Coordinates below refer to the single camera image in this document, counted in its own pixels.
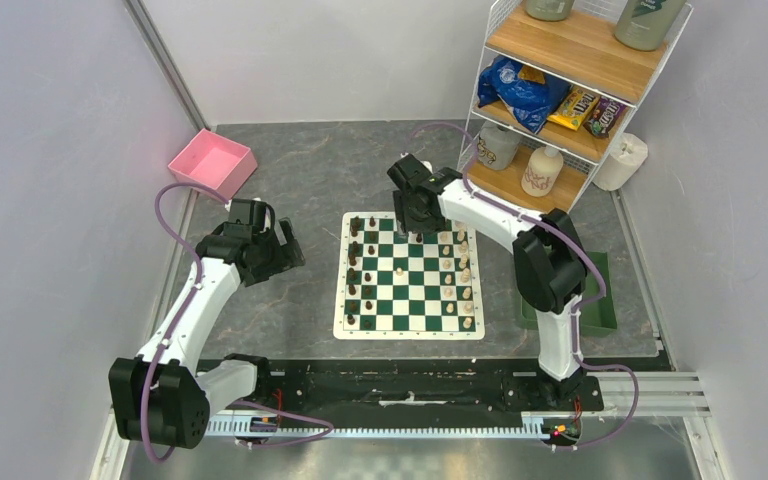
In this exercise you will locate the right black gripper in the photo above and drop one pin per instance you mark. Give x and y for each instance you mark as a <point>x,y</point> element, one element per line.
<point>407,223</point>

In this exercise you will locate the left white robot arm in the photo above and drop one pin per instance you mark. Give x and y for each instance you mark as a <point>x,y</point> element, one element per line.
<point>160,396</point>

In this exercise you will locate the green plastic tray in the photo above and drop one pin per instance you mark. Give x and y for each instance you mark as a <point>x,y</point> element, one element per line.
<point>597,319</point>

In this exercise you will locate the pink plastic bin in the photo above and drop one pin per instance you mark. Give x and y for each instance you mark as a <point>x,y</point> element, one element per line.
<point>216,162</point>

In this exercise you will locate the yellow candy bag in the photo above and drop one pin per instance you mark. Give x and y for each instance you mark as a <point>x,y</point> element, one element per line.
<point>575,108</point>

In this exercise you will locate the dark chess rook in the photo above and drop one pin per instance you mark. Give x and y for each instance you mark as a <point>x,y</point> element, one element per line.
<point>356,224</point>

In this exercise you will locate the brown candy bag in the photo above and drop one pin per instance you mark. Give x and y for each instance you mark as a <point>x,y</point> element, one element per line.
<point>604,117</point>

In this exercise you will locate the white wire wooden shelf rack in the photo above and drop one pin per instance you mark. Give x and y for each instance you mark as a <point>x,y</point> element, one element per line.
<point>583,51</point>

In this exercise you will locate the green bottle top right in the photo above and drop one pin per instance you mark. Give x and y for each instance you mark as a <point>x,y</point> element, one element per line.
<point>643,24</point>

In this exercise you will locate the grey jar with lettering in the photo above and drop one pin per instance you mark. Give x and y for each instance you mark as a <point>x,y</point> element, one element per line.
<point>497,146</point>

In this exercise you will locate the white paper towel roll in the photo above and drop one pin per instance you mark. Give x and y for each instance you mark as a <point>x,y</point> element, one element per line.
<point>623,160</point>

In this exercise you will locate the green white chess mat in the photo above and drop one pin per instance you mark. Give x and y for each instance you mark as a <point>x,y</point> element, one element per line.
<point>397,286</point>

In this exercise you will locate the green bottle top left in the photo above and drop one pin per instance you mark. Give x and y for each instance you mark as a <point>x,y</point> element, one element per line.
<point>548,10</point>

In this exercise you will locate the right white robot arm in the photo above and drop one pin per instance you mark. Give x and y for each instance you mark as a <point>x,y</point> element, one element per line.
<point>549,262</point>

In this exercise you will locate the green bottle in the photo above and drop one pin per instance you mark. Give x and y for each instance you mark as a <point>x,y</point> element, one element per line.
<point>548,10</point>
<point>643,24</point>

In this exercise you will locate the cream soap bottle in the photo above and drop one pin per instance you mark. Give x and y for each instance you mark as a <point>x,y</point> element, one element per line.
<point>543,168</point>

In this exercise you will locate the blue snack bag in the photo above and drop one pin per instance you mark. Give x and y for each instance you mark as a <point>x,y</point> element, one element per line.
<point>529,95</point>

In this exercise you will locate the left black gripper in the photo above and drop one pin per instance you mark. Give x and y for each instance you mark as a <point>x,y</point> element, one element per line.
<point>286,257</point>

